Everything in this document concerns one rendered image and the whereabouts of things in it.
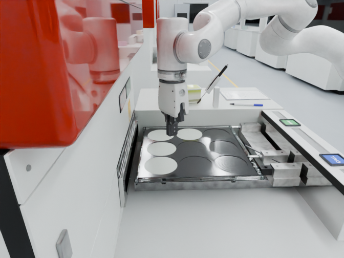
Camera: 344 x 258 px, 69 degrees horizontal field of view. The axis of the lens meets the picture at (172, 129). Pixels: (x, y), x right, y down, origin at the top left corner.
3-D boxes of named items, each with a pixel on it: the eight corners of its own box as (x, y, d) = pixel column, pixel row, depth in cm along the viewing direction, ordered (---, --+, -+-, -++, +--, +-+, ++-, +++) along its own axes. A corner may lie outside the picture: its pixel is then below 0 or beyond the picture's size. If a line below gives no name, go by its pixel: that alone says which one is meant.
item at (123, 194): (119, 208, 67) (116, 178, 63) (135, 136, 107) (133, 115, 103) (126, 208, 67) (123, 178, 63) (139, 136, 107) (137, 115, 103)
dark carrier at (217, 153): (137, 179, 71) (137, 177, 71) (145, 129, 102) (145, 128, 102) (257, 176, 72) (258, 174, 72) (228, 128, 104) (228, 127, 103)
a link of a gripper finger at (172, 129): (183, 116, 74) (182, 137, 77) (176, 113, 77) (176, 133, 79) (173, 119, 73) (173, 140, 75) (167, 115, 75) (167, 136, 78)
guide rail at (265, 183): (134, 191, 78) (134, 183, 77) (135, 187, 80) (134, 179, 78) (293, 187, 80) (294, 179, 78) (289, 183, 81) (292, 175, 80)
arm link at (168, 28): (195, 68, 70) (172, 65, 76) (197, 17, 65) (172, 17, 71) (173, 72, 64) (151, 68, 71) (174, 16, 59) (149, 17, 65)
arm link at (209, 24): (262, 26, 76) (198, 73, 61) (218, 26, 86) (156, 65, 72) (261, -6, 70) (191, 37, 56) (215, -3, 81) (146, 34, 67)
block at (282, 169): (273, 177, 74) (274, 168, 73) (268, 170, 77) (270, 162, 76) (299, 176, 75) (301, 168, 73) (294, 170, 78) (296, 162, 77)
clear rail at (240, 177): (133, 184, 70) (133, 180, 69) (134, 181, 71) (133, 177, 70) (265, 181, 71) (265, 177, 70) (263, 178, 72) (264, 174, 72)
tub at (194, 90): (185, 104, 110) (185, 89, 107) (181, 99, 117) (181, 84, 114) (201, 103, 111) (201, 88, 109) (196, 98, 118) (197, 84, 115)
